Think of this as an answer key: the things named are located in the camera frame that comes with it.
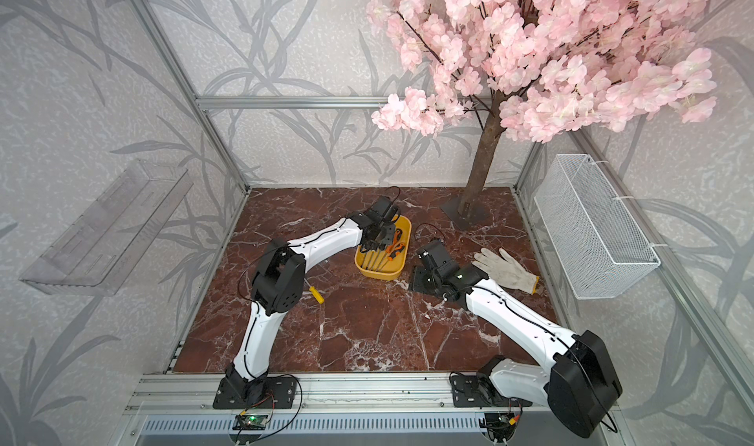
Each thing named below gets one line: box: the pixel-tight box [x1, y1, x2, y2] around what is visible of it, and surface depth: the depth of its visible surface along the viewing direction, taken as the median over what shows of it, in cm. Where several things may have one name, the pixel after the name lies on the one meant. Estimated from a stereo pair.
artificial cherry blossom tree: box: [367, 0, 717, 215], surface depth 57 cm
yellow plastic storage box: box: [354, 214, 413, 281], surface depth 100 cm
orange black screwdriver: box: [379, 242, 406, 271], surface depth 101 cm
